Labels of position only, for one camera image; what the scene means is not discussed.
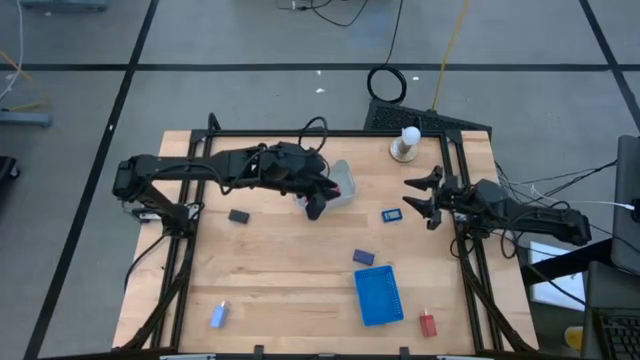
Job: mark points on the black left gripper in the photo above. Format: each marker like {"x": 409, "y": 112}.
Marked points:
{"x": 292, "y": 169}

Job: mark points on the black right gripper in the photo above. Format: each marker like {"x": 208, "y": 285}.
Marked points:
{"x": 450, "y": 197}

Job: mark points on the pink and white wall charger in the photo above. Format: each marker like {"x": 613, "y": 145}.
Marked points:
{"x": 336, "y": 190}

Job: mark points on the small navy blue box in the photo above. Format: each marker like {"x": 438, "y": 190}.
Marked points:
{"x": 363, "y": 257}

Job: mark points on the small black box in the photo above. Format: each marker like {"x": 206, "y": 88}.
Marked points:
{"x": 238, "y": 216}

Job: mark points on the red wall charger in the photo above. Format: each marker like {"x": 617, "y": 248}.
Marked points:
{"x": 427, "y": 325}

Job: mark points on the light blue small bottle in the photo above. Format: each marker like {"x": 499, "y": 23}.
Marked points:
{"x": 219, "y": 316}

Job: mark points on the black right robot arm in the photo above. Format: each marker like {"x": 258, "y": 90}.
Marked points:
{"x": 540, "y": 217}

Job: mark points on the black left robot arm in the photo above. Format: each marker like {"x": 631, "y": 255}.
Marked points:
{"x": 175, "y": 167}

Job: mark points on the white translucent plastic bin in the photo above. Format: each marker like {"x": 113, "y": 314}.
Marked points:
{"x": 346, "y": 175}

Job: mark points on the small blue framed card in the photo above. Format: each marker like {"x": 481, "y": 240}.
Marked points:
{"x": 392, "y": 215}

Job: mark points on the white bulb lamp, wooden base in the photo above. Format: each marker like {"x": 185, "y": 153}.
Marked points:
{"x": 406, "y": 142}

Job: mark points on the black perforated metal panel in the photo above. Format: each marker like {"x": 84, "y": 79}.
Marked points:
{"x": 395, "y": 117}

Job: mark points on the blue plastic slotted basket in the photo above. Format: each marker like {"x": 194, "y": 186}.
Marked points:
{"x": 378, "y": 295}

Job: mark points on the white paper sheet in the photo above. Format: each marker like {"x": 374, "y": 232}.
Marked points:
{"x": 550, "y": 295}

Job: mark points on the grey laptop lid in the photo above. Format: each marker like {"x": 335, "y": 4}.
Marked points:
{"x": 627, "y": 200}

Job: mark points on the black laptop keyboard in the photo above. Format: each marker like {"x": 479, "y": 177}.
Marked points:
{"x": 617, "y": 330}

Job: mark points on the black aluminium table frame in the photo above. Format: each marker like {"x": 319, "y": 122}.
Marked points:
{"x": 325, "y": 133}

